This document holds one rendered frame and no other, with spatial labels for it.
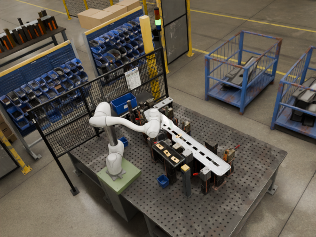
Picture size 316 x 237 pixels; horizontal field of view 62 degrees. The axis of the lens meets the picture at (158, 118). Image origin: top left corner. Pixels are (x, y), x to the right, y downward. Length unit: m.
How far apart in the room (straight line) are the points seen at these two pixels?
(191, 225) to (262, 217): 1.18
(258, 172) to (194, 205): 0.81
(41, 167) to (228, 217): 3.15
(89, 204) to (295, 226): 2.65
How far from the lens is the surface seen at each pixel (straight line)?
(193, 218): 2.82
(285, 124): 4.57
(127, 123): 2.50
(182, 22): 6.25
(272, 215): 3.75
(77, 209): 4.04
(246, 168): 3.20
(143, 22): 3.54
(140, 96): 3.76
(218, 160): 2.85
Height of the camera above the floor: 3.19
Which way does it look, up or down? 41 degrees down
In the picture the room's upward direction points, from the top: 9 degrees counter-clockwise
